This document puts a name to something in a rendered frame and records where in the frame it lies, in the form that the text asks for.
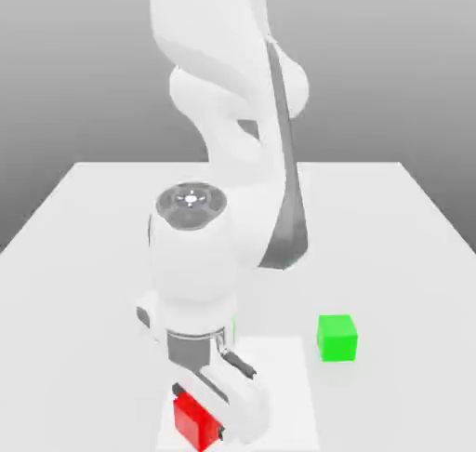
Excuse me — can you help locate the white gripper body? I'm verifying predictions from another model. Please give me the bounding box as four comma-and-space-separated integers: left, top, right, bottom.
177, 360, 270, 445

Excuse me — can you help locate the small red cube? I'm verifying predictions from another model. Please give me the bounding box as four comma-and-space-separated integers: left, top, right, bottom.
172, 391, 225, 452

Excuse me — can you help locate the small green cube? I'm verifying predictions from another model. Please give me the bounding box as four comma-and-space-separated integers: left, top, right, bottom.
316, 313, 359, 363

